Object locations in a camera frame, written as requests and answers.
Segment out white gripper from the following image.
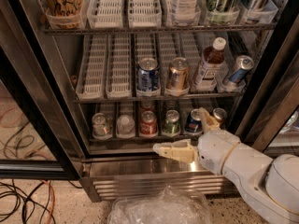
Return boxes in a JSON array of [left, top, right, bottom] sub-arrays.
[[153, 107, 240, 175]]

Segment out blue pepsi can shelf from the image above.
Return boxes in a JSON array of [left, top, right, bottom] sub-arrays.
[[184, 109, 203, 133], [137, 58, 159, 91]]

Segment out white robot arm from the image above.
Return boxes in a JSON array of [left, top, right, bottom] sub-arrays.
[[153, 108, 299, 224]]

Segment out blue pepsi can bottom shelf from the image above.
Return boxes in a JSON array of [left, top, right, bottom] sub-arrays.
[[184, 109, 203, 133]]

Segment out green can front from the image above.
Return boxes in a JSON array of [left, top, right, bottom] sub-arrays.
[[163, 109, 180, 134]]

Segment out gold can bottom shelf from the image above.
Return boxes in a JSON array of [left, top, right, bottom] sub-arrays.
[[212, 107, 227, 129]]

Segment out gold can shelf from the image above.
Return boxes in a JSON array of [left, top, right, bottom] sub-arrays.
[[166, 57, 190, 91], [212, 107, 227, 129]]

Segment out dark can behind green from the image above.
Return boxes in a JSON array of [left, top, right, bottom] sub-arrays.
[[164, 100, 178, 112]]

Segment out red coke can front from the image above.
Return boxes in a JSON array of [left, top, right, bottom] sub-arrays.
[[140, 111, 157, 134]]

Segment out red can behind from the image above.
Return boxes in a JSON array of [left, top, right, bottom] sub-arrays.
[[140, 100, 155, 113]]

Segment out gold can middle shelf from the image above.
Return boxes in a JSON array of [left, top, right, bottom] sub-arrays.
[[166, 57, 190, 91]]

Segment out tilted blue silver can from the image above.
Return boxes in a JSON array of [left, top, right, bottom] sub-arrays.
[[223, 55, 254, 87]]

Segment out steel fridge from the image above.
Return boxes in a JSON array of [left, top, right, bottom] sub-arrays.
[[0, 0, 299, 203]]

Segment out right glass fridge door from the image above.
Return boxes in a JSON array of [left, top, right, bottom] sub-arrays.
[[243, 17, 299, 157]]

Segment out glass fridge door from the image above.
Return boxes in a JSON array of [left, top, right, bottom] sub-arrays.
[[243, 17, 299, 157], [0, 49, 78, 180]]

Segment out silver can bottom left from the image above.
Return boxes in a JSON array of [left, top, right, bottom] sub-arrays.
[[92, 113, 110, 136]]

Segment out white bottle top shelf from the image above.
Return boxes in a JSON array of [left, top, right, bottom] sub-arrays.
[[171, 0, 200, 26]]

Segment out green can top shelf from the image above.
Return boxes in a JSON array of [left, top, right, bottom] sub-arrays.
[[206, 0, 239, 25]]

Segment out left glass fridge door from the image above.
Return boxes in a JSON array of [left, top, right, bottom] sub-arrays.
[[0, 49, 78, 180]]

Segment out tan lacroix can top shelf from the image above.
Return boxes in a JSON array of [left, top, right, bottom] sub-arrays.
[[46, 0, 84, 29]]

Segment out clear bottle white cap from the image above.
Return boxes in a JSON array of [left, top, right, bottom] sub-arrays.
[[117, 115, 135, 134]]

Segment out clear plastic bag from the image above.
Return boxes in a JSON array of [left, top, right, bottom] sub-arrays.
[[107, 186, 212, 224]]

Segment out brown tea bottle white cap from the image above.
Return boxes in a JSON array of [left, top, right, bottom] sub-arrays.
[[193, 37, 226, 91]]

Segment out white tray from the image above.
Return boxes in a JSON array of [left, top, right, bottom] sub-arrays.
[[128, 0, 162, 28], [87, 0, 124, 29], [76, 35, 107, 101], [106, 35, 132, 98]]

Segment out white tray middle far left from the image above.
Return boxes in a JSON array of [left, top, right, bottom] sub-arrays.
[[76, 35, 107, 101]]

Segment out orange cable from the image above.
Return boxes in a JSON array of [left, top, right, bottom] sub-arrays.
[[40, 179, 57, 224]]

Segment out black cables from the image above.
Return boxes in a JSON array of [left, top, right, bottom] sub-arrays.
[[0, 178, 84, 224]]

